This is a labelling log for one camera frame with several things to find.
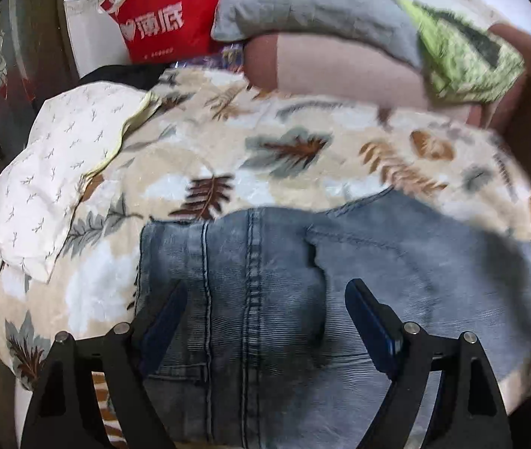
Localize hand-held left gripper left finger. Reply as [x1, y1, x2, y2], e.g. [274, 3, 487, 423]
[21, 280, 189, 449]

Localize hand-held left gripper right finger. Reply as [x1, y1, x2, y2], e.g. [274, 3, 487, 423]
[344, 279, 514, 449]

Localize grey denim pants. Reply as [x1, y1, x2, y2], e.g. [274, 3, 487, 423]
[134, 187, 531, 449]

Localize white sprig printed pillow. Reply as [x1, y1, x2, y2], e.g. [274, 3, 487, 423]
[0, 82, 161, 284]

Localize leaf printed fleece blanket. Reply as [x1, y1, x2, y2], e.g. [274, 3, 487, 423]
[0, 68, 531, 449]

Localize dark cloth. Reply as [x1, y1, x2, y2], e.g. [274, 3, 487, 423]
[78, 63, 169, 92]

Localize pink bed sheet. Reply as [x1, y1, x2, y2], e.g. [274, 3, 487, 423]
[244, 23, 531, 128]

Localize purple printed packet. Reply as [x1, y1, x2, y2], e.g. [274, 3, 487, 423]
[172, 44, 248, 74]

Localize green patterned cloth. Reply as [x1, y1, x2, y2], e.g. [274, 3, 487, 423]
[392, 0, 527, 104]

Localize red paper bag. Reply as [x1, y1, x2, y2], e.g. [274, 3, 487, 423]
[98, 0, 230, 64]

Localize grey pillow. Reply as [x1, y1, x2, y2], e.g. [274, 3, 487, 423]
[210, 0, 428, 69]

